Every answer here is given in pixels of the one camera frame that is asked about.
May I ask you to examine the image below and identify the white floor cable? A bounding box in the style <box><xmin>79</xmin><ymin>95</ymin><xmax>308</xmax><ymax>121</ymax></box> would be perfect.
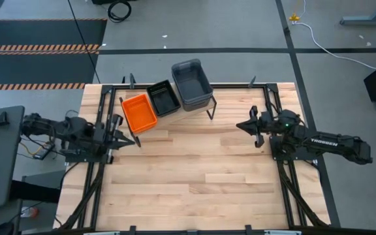
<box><xmin>292</xmin><ymin>0</ymin><xmax>376</xmax><ymax>71</ymax></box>

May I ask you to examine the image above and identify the bottle with orange cap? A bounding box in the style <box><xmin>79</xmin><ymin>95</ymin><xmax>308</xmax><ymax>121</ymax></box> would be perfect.
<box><xmin>20</xmin><ymin>206</ymin><xmax>40</xmax><ymax>219</ymax></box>

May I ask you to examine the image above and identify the black computer mouse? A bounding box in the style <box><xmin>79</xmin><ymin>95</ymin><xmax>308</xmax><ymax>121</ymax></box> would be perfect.
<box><xmin>0</xmin><ymin>221</ymin><xmax>16</xmax><ymax>235</ymax></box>

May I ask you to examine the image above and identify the black case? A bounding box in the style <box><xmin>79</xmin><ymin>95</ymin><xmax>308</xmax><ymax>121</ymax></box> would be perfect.
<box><xmin>9</xmin><ymin>178</ymin><xmax>62</xmax><ymax>204</ymax></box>

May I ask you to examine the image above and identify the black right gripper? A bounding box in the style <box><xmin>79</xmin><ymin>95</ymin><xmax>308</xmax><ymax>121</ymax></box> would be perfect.
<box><xmin>236</xmin><ymin>105</ymin><xmax>285</xmax><ymax>148</ymax></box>

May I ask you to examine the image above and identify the dark grey plastic bin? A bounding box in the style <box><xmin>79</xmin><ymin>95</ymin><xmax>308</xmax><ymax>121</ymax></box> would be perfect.
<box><xmin>170</xmin><ymin>58</ymin><xmax>214</xmax><ymax>104</ymax></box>
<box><xmin>181</xmin><ymin>96</ymin><xmax>215</xmax><ymax>113</ymax></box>

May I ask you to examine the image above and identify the orange slotted plastic basket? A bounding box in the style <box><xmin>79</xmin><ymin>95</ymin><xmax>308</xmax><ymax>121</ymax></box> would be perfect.
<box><xmin>120</xmin><ymin>93</ymin><xmax>159</xmax><ymax>135</ymax></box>

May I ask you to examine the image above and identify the black aluminium table frame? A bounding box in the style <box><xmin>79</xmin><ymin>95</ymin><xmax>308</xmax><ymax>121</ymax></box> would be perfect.
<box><xmin>55</xmin><ymin>74</ymin><xmax>334</xmax><ymax>235</ymax></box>

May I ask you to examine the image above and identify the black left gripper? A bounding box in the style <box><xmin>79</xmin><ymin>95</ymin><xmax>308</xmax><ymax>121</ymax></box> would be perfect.
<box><xmin>91</xmin><ymin>113</ymin><xmax>136</xmax><ymax>165</ymax></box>

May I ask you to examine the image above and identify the coiled black cable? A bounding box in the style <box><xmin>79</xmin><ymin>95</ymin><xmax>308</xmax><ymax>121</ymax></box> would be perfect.
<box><xmin>106</xmin><ymin>0</ymin><xmax>133</xmax><ymax>24</ymax></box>

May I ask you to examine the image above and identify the black slotted plastic basket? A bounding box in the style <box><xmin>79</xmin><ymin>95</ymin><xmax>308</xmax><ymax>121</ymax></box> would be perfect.
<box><xmin>146</xmin><ymin>79</ymin><xmax>182</xmax><ymax>118</ymax></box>

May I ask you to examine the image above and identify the grey metal floor frame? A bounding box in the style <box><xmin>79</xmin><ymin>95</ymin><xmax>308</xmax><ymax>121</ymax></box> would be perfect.
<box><xmin>339</xmin><ymin>0</ymin><xmax>376</xmax><ymax>26</ymax></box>

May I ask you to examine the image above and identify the black controller box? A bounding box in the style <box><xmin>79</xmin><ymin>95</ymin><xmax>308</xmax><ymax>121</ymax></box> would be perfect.
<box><xmin>32</xmin><ymin>141</ymin><xmax>55</xmax><ymax>161</ymax></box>

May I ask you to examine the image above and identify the black hanging cable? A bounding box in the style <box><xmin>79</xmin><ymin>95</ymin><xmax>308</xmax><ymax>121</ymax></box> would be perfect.
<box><xmin>66</xmin><ymin>0</ymin><xmax>101</xmax><ymax>84</ymax></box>

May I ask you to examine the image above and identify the black hazard striped floor mat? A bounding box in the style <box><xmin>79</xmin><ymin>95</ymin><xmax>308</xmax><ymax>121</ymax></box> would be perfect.
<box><xmin>0</xmin><ymin>18</ymin><xmax>108</xmax><ymax>91</ymax></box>

